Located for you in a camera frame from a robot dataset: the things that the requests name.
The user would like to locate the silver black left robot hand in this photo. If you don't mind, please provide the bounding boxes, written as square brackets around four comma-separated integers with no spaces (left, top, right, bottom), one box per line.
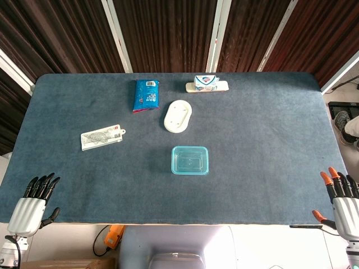
[7,173,61,238]

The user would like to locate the silver right hand orange fingertips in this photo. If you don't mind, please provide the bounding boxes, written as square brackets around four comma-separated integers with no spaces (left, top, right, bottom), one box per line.
[312,167,359,242]

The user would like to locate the teal container lid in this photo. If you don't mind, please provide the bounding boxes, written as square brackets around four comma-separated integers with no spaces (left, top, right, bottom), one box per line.
[171,145,210,176]

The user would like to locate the clear plastic container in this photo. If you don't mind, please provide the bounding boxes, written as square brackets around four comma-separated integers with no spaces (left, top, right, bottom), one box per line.
[172,147,209,175]

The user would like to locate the soap bar package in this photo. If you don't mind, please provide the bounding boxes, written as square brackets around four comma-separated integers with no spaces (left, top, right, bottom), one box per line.
[194,75,220,91]

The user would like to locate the orange device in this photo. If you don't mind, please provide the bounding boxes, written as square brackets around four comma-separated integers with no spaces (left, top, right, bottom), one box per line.
[104,225,126,249]

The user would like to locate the white trouser leg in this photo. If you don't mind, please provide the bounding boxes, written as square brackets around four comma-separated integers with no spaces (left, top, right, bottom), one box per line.
[344,115,359,138]

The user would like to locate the grey black sneaker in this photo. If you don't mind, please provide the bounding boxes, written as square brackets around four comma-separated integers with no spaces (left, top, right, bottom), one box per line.
[333,110,356,145]

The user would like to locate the brown pleated curtain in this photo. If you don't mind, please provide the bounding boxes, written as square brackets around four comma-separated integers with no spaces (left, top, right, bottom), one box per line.
[216,0,292,73]
[112,0,219,73]
[263,0,359,88]
[0,0,126,82]
[0,68,32,156]

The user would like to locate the flat white ruler package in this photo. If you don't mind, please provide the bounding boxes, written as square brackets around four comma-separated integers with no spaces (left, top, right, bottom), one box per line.
[80,124,127,151]

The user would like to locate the black floor device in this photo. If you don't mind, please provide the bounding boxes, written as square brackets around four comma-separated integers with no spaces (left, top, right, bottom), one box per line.
[328,101,359,120]

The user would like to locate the blue felt table cloth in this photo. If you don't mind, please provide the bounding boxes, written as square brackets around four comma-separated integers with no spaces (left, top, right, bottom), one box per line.
[0,72,350,225]

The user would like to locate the grey robot torso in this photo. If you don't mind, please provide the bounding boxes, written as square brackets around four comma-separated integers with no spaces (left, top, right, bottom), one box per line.
[118,225,240,269]

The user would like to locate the blue snack packet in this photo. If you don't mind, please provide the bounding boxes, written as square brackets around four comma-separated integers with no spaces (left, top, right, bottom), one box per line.
[132,79,160,114]

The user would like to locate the long beige plastic case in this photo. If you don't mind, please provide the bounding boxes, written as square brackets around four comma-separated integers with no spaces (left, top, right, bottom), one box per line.
[185,80,229,94]

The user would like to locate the white oval soap dish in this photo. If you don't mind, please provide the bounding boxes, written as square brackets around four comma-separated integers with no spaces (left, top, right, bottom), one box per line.
[163,100,194,133]

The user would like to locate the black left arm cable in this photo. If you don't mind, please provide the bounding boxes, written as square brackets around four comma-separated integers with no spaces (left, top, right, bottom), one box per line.
[4,235,22,267]

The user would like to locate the thin black cable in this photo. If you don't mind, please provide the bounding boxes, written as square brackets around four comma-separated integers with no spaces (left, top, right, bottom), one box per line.
[93,225,112,257]

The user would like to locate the white frame post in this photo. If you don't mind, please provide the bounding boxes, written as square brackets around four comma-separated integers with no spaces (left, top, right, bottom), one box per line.
[205,0,231,73]
[0,48,35,95]
[100,0,134,73]
[320,49,359,95]
[256,0,299,72]

